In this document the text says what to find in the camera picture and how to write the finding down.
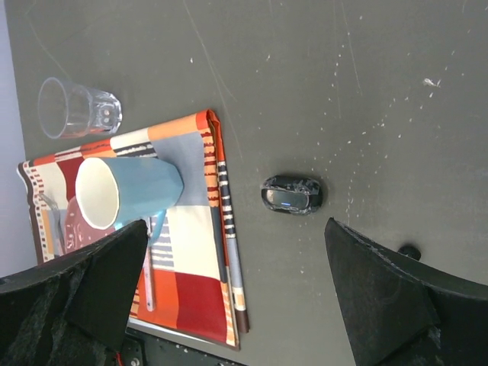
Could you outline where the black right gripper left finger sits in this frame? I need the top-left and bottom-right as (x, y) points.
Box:
(1, 220), (148, 365)

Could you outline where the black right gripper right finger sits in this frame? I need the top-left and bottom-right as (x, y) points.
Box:
(324, 218), (487, 365)

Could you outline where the black stem earbud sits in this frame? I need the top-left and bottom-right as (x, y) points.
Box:
(398, 244), (422, 261)

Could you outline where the black taped earbud charging case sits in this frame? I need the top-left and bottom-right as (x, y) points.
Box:
(261, 175), (326, 216)

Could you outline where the pink dotted plate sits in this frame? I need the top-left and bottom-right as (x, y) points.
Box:
(64, 197), (114, 253)

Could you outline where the orange patchwork placemat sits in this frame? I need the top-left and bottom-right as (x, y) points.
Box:
(18, 109), (249, 348)

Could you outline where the blue mug white inside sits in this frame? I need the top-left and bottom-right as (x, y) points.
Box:
(75, 157), (184, 245)

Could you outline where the clear plastic cup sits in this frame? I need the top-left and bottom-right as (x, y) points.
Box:
(37, 77), (123, 140)

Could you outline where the pink handled knife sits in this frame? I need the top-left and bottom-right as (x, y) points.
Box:
(143, 217), (155, 312)

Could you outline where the pink handled fork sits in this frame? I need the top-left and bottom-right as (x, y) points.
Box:
(38, 193), (66, 255)

